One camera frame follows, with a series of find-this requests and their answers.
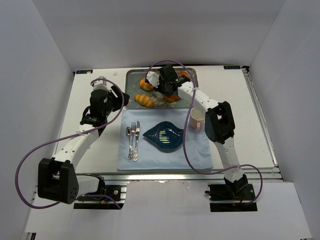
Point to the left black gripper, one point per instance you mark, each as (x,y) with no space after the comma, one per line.
(116,97)

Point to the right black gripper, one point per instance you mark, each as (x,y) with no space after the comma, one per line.
(162,87)

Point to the round striped bread bun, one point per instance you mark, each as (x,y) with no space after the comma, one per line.
(145,85)

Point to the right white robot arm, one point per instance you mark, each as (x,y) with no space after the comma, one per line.
(219,124)

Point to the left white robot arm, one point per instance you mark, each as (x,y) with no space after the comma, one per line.
(57,178)

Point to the striped croissant bread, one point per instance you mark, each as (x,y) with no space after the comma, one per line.
(144,100)

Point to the floral metal tray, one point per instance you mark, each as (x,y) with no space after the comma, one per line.
(132,88)

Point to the small brown pastry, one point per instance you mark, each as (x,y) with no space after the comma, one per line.
(183,73)

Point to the orange cylindrical cake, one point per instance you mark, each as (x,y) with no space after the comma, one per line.
(171,98)

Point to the silver fork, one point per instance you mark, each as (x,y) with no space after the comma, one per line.
(133,132)

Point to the silver spoon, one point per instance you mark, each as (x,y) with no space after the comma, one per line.
(128,132)

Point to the pink mug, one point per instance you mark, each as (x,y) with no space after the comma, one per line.
(196,119)

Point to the dark blue leaf plate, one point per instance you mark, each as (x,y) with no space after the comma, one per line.
(165,135)

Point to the silver table knife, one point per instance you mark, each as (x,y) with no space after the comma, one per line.
(137,134)

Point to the light blue cloth mat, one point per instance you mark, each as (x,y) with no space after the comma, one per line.
(195,150)

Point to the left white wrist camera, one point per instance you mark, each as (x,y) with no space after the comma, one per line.
(100,83)

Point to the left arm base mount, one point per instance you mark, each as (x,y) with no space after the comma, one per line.
(111,198)

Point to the aluminium frame rail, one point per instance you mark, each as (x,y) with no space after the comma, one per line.
(251,176)

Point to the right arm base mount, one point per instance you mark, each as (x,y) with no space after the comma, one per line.
(222,200)

